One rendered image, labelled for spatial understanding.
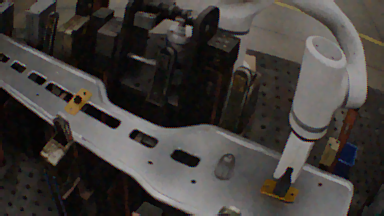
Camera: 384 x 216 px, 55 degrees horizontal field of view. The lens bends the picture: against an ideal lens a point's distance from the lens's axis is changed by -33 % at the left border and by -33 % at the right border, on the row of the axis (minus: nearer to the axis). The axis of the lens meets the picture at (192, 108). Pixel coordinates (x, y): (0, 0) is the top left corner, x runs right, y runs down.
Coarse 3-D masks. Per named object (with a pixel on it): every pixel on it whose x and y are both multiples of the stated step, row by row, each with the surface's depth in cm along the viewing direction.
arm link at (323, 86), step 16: (320, 48) 65; (336, 48) 67; (304, 64) 68; (320, 64) 64; (336, 64) 64; (304, 80) 69; (320, 80) 66; (336, 80) 65; (304, 96) 70; (320, 96) 67; (336, 96) 68; (304, 112) 71; (320, 112) 69; (320, 128) 72
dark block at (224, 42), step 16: (224, 32) 105; (208, 48) 101; (224, 48) 100; (208, 64) 104; (224, 64) 102; (208, 80) 106; (224, 80) 106; (208, 96) 109; (224, 96) 111; (208, 112) 111; (192, 160) 122
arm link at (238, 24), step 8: (224, 0) 132; (232, 0) 131; (240, 0) 130; (248, 0) 126; (256, 0) 123; (264, 0) 123; (272, 0) 123; (224, 8) 129; (232, 8) 129; (240, 8) 128; (248, 8) 127; (256, 8) 125; (264, 8) 125; (224, 16) 129; (232, 16) 128; (240, 16) 127; (248, 16) 127; (224, 24) 130; (232, 24) 129; (240, 24) 129; (248, 24) 131; (232, 32) 131; (240, 32) 132; (248, 32) 134
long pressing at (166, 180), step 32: (0, 64) 108; (32, 64) 109; (64, 64) 110; (32, 96) 100; (96, 96) 103; (96, 128) 96; (128, 128) 98; (160, 128) 98; (192, 128) 99; (128, 160) 91; (160, 160) 93; (256, 160) 95; (160, 192) 87; (192, 192) 88; (224, 192) 88; (256, 192) 89; (320, 192) 89; (352, 192) 89
